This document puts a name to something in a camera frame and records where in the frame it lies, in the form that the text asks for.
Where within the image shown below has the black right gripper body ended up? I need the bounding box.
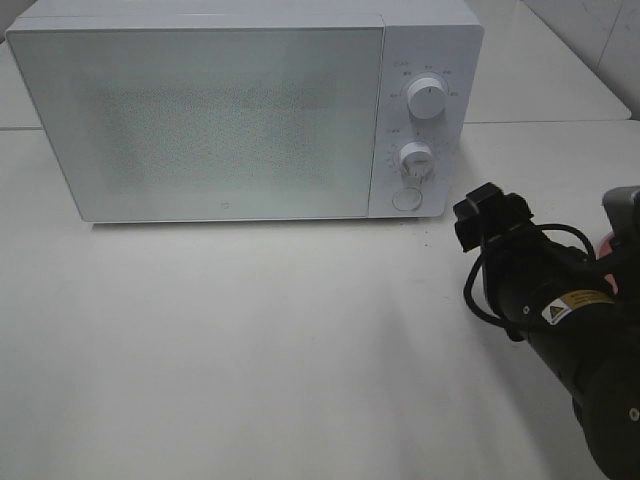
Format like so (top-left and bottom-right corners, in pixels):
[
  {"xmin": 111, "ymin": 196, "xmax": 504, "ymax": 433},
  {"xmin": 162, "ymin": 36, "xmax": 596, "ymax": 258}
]
[{"xmin": 453, "ymin": 182, "xmax": 533, "ymax": 252}]

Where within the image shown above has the pink round plate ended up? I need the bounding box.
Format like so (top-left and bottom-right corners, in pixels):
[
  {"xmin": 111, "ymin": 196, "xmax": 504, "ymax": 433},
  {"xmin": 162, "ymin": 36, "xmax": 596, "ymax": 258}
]
[{"xmin": 597, "ymin": 232, "xmax": 618, "ymax": 295}]

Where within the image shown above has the white microwave door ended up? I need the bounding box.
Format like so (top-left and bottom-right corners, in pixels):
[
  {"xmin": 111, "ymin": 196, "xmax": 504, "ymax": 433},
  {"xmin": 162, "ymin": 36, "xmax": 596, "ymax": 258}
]
[{"xmin": 9, "ymin": 28, "xmax": 382, "ymax": 223}]

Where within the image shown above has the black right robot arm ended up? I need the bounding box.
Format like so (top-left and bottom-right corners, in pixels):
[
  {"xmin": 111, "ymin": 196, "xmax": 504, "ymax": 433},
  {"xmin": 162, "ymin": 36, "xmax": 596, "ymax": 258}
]
[{"xmin": 453, "ymin": 183, "xmax": 639, "ymax": 479}]

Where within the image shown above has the round white door button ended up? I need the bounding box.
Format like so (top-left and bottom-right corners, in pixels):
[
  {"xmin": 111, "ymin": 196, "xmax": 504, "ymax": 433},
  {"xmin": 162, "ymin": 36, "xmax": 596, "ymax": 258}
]
[{"xmin": 392, "ymin": 187, "xmax": 423, "ymax": 212}]

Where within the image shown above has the lower white round knob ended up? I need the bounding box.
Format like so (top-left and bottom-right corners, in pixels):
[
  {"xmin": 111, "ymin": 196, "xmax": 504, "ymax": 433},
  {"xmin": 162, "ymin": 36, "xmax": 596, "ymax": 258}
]
[{"xmin": 399, "ymin": 141, "xmax": 435, "ymax": 179}]

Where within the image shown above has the white round knob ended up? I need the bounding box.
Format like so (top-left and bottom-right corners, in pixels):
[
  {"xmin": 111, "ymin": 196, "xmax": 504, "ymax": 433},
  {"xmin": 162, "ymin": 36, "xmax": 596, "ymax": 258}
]
[
  {"xmin": 399, "ymin": 141, "xmax": 435, "ymax": 179},
  {"xmin": 406, "ymin": 74, "xmax": 448, "ymax": 120}
]

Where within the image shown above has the upper white round knob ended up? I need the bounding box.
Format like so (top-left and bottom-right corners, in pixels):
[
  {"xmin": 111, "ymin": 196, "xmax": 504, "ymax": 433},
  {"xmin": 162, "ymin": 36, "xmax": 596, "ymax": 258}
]
[{"xmin": 406, "ymin": 74, "xmax": 448, "ymax": 120}]

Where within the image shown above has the white microwave oven body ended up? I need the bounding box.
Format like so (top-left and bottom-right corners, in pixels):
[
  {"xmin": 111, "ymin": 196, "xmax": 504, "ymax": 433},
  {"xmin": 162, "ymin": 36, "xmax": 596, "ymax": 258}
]
[{"xmin": 6, "ymin": 14, "xmax": 483, "ymax": 223}]

